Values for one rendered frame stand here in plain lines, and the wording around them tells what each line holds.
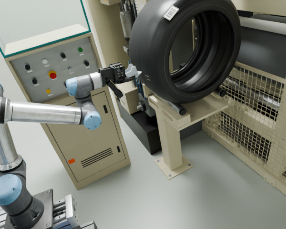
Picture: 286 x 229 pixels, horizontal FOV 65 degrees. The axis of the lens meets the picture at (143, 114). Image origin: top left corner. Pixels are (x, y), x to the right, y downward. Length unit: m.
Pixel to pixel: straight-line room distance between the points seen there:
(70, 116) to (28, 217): 0.52
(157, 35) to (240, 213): 1.40
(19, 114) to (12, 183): 0.34
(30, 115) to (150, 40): 0.58
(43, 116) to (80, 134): 0.95
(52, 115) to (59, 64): 0.77
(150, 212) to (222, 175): 0.68
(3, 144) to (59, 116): 0.31
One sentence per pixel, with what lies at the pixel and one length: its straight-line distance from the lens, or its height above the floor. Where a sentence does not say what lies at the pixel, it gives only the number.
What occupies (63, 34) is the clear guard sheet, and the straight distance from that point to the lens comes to 1.59.
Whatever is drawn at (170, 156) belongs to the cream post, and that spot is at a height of 0.19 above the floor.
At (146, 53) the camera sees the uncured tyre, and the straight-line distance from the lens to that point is 1.06.
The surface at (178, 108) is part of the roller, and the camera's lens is 1.24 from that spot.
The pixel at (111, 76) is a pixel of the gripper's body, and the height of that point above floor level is 1.19.
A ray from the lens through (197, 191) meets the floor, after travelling 1.99.
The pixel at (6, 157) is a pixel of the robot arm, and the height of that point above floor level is 1.00.
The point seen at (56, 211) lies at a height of 0.63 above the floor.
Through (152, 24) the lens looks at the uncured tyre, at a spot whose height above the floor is 1.37.
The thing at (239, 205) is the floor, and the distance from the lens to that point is 1.95.
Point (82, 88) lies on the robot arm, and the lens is 1.03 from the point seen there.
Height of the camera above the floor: 1.63
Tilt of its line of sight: 35 degrees down
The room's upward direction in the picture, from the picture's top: 12 degrees counter-clockwise
